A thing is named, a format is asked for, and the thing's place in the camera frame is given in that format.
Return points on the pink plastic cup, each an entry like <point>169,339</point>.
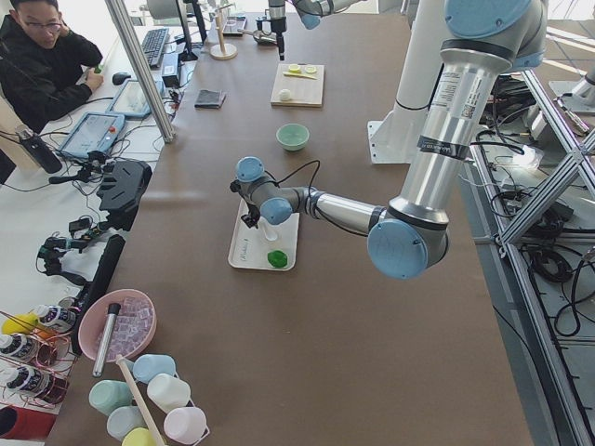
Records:
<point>186,425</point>

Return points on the green lime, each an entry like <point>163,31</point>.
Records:
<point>278,259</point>

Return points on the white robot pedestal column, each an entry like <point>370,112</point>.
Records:
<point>393,140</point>

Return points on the black computer mouse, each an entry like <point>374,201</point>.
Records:
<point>119,78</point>

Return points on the metal scoop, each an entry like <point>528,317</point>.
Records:
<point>260,37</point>

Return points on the light green ceramic bowl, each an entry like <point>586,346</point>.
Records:
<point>293,137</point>

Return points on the person in black jacket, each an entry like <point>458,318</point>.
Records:
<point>48,70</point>

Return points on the aluminium frame post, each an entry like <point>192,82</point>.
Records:
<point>132,47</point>

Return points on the pale teal plastic cup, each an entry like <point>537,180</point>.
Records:
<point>123,420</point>

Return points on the yellow plastic cup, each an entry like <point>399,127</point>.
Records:
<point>139,436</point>

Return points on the black water bottle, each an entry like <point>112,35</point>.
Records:
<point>38,149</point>

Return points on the grey folded cloth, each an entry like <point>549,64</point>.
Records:
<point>209,99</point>

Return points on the wooden mug tree stand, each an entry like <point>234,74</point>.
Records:
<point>222,50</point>

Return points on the black keyboard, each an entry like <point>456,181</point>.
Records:
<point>153,44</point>

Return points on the white rectangular tray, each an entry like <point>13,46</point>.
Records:
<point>248,249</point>

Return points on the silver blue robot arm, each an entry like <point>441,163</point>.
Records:
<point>483,39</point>
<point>309,12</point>

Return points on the white ceramic spoon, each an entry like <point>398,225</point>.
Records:
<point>270,233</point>

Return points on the mint green plastic cup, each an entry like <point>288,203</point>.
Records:
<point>108,395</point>

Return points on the pink bowl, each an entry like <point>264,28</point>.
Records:
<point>134,328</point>

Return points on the blue teach pendant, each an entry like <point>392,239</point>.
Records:
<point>130,101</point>
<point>93,132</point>

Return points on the wooden cutting board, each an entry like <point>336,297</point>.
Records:
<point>307,89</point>

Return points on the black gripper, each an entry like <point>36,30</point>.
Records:
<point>253,210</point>

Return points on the light blue plastic cup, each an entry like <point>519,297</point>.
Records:
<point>147,366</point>

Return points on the white plastic cup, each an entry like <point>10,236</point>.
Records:
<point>168,392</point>

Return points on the metal muddler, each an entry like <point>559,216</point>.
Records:
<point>106,338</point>

